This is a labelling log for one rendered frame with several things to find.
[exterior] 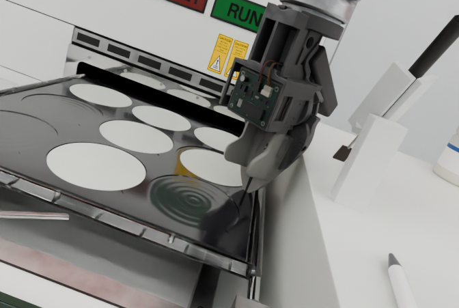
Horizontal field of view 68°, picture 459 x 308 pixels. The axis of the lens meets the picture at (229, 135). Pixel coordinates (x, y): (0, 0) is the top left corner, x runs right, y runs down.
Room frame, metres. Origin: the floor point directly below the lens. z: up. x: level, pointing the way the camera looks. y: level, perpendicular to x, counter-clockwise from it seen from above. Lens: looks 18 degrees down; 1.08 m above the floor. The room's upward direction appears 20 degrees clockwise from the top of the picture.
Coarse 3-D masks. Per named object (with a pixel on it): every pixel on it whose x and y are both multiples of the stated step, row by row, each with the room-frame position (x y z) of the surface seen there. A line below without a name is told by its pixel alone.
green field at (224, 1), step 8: (224, 0) 0.64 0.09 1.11; (232, 0) 0.64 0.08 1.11; (240, 0) 0.64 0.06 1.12; (216, 8) 0.64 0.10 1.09; (224, 8) 0.64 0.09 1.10; (232, 8) 0.64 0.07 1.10; (240, 8) 0.64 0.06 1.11; (248, 8) 0.64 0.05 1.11; (256, 8) 0.64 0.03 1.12; (224, 16) 0.64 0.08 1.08; (232, 16) 0.64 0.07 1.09; (240, 16) 0.64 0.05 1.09; (248, 16) 0.64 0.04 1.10; (256, 16) 0.64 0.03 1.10; (240, 24) 0.64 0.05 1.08; (248, 24) 0.64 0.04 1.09; (256, 24) 0.64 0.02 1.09
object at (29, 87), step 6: (66, 78) 0.55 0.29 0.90; (72, 78) 0.57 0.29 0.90; (78, 78) 0.58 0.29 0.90; (30, 84) 0.46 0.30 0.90; (36, 84) 0.47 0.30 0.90; (42, 84) 0.48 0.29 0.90; (48, 84) 0.50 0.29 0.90; (54, 84) 0.51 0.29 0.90; (0, 90) 0.41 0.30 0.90; (6, 90) 0.41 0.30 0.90; (12, 90) 0.42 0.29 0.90; (18, 90) 0.43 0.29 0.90; (24, 90) 0.44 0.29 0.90
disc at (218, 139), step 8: (200, 128) 0.55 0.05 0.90; (208, 128) 0.57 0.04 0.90; (200, 136) 0.52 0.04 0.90; (208, 136) 0.53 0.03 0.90; (216, 136) 0.54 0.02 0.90; (224, 136) 0.56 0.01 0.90; (232, 136) 0.57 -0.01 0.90; (208, 144) 0.49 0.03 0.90; (216, 144) 0.51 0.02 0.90; (224, 144) 0.52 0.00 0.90
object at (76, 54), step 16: (80, 48) 0.64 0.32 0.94; (80, 64) 0.65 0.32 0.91; (96, 64) 0.64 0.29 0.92; (112, 64) 0.64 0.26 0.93; (128, 64) 0.64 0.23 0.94; (144, 80) 0.63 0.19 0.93; (160, 80) 0.63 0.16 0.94; (176, 96) 0.63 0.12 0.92; (192, 96) 0.63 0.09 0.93; (208, 96) 0.63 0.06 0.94; (224, 112) 0.63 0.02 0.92
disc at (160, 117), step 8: (136, 112) 0.52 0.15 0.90; (144, 112) 0.53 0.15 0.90; (152, 112) 0.55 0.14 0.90; (160, 112) 0.56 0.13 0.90; (168, 112) 0.58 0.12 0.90; (144, 120) 0.49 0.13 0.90; (152, 120) 0.51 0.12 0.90; (160, 120) 0.52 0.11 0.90; (168, 120) 0.53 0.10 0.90; (176, 120) 0.55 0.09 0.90; (184, 120) 0.56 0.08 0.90; (168, 128) 0.50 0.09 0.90; (176, 128) 0.51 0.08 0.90; (184, 128) 0.52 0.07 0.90
